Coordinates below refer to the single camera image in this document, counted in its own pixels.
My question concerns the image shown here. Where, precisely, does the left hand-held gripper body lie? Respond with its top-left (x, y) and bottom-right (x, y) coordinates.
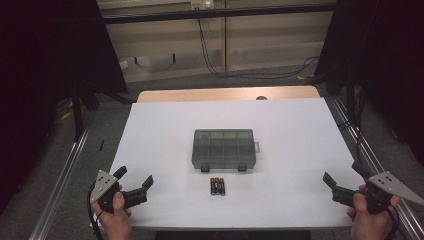
top-left (90, 169), bottom-right (149, 215)

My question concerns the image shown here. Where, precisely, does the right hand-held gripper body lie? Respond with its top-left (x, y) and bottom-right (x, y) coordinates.
top-left (332, 170), bottom-right (424, 215)

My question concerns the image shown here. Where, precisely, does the grey transparent compartment box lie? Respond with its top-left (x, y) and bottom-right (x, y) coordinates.
top-left (191, 128), bottom-right (261, 173)

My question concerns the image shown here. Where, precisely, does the person's left hand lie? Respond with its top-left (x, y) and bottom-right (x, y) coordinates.
top-left (90, 191), bottom-right (133, 240)

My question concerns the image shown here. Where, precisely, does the person's right hand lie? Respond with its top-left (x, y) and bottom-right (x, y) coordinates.
top-left (346, 192), bottom-right (401, 240)

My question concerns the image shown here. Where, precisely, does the white table board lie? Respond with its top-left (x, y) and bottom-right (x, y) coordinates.
top-left (89, 97), bottom-right (388, 231)

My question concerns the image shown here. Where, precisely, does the black metal stand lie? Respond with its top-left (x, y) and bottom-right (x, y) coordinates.
top-left (70, 82), bottom-right (101, 143)

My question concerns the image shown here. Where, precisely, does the black curtain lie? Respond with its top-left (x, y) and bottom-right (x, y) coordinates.
top-left (314, 0), bottom-right (424, 165)
top-left (0, 0), bottom-right (130, 215)

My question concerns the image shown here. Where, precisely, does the black horizontal bar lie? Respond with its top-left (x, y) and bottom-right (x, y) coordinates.
top-left (102, 3), bottom-right (337, 25)

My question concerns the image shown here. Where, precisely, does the aluminium floor rail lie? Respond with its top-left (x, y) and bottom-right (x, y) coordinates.
top-left (28, 124), bottom-right (92, 240)
top-left (328, 96), bottom-right (424, 240)

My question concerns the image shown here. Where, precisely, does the left hand-held gripper cable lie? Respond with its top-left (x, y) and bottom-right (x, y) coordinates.
top-left (86, 184), bottom-right (105, 240)

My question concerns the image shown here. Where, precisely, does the hand-held gripper cable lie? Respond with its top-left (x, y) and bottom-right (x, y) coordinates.
top-left (86, 184), bottom-right (105, 240)
top-left (385, 203), bottom-right (400, 240)

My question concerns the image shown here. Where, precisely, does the right hand-held gripper cable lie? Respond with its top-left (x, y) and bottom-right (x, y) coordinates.
top-left (385, 203), bottom-right (400, 240)

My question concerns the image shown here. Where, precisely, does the thin black rail cable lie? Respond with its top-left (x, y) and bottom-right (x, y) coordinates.
top-left (337, 85), bottom-right (366, 164)

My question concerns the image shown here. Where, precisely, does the black floor cable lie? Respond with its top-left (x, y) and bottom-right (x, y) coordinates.
top-left (198, 18), bottom-right (319, 79)
top-left (196, 8), bottom-right (320, 80)

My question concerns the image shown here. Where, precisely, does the white wall socket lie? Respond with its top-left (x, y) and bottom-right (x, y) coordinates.
top-left (190, 0), bottom-right (215, 10)

